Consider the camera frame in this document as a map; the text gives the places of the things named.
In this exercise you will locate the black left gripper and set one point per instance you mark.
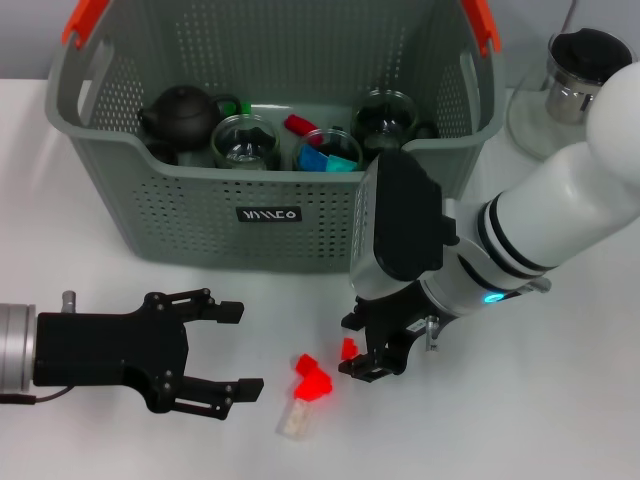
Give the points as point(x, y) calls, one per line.
point(100, 350)

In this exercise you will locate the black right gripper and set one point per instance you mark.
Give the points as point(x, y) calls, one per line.
point(387, 320)

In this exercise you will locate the small orange toy brick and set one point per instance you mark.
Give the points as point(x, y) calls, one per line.
point(348, 347)
point(306, 364)

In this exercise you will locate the orange sloped toy brick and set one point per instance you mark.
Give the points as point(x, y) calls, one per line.
point(315, 386)

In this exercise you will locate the clear beige toy brick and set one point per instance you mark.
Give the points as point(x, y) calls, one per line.
point(295, 421)

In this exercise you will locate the teal toy plate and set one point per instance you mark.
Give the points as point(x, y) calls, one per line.
point(342, 164)

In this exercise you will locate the blue toy plate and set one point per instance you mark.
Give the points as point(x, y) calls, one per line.
point(311, 159)

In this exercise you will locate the glass teacup with black base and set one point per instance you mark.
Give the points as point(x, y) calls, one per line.
point(245, 150)
point(382, 125)
point(340, 145)

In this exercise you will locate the dark red toy brick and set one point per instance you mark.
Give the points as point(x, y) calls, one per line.
point(298, 124)

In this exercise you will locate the green toy brick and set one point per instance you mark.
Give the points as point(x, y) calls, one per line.
point(229, 106)

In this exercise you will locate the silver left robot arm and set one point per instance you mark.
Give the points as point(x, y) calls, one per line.
point(15, 350)

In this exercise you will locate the grey perforated storage basket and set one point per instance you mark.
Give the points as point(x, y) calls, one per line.
point(300, 240)

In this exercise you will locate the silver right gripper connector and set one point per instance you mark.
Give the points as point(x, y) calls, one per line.
point(432, 332)

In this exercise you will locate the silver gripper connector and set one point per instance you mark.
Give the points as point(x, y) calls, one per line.
point(432, 332)
point(68, 301)

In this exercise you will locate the black brand label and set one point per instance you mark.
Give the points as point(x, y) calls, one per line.
point(268, 215)

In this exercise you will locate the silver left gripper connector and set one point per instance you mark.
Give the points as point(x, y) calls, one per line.
point(68, 301)

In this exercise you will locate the black clay teapot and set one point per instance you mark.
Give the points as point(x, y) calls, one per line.
point(182, 120)

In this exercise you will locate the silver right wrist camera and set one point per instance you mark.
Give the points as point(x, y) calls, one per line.
point(400, 220)

